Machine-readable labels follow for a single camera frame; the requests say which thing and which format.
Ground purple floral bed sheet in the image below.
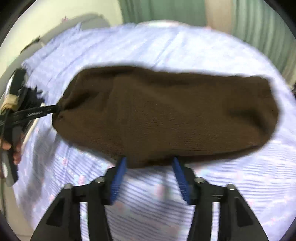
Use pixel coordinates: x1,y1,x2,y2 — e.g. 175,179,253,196
13,24,295,240

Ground grey padded headboard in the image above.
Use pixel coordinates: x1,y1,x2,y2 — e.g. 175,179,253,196
1,13,110,96

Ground person's left hand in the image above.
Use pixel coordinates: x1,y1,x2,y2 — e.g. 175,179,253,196
1,133,23,183

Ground beige sheer curtain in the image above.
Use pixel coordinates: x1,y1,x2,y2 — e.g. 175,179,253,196
205,0,233,33

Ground dark brown fleece pants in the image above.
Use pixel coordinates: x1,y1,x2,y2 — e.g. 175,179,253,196
52,66,279,168

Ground green curtain right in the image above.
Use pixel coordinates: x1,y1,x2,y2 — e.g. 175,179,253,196
231,0,295,86

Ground green curtain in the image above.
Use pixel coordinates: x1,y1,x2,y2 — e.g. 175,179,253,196
119,0,207,26
231,0,295,86

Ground green curtain left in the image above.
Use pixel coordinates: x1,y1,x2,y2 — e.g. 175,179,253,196
119,0,207,26

